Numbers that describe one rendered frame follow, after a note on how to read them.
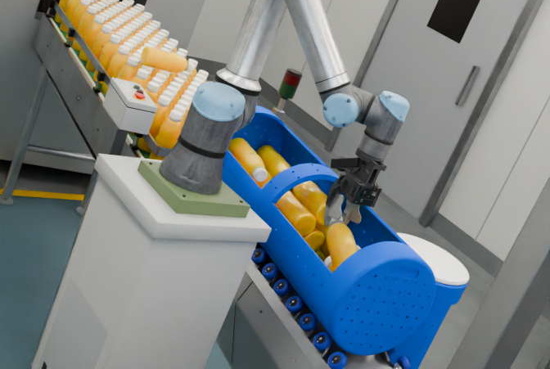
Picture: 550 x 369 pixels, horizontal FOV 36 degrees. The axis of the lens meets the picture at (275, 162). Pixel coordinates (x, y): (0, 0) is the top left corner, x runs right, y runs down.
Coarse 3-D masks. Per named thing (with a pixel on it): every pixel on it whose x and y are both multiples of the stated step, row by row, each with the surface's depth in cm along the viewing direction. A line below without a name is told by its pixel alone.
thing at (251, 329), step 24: (264, 264) 236; (240, 288) 231; (240, 312) 227; (264, 312) 220; (240, 336) 230; (264, 336) 216; (288, 336) 210; (312, 336) 209; (240, 360) 232; (264, 360) 215; (288, 360) 206; (360, 360) 207; (384, 360) 212
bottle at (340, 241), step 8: (336, 224) 209; (344, 224) 210; (328, 232) 209; (336, 232) 207; (344, 232) 207; (328, 240) 208; (336, 240) 206; (344, 240) 206; (352, 240) 207; (328, 248) 208; (336, 248) 205; (344, 248) 205; (352, 248) 205; (336, 256) 205; (344, 256) 204; (336, 264) 204
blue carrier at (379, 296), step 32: (256, 128) 267; (288, 128) 261; (224, 160) 247; (288, 160) 270; (320, 160) 244; (256, 192) 230; (288, 224) 215; (352, 224) 237; (384, 224) 216; (288, 256) 212; (352, 256) 196; (384, 256) 194; (416, 256) 197; (320, 288) 199; (352, 288) 192; (384, 288) 197; (416, 288) 201; (320, 320) 202; (352, 320) 198; (384, 320) 202; (416, 320) 207; (352, 352) 202
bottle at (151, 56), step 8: (144, 48) 310; (152, 48) 309; (144, 56) 310; (152, 56) 307; (160, 56) 309; (168, 56) 311; (176, 56) 313; (144, 64) 309; (152, 64) 309; (160, 64) 310; (168, 64) 311; (176, 64) 313; (184, 64) 315; (176, 72) 316
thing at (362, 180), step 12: (360, 156) 203; (360, 168) 206; (372, 168) 201; (384, 168) 202; (348, 180) 205; (360, 180) 204; (372, 180) 203; (348, 192) 206; (360, 192) 203; (372, 192) 204; (360, 204) 205; (372, 204) 207
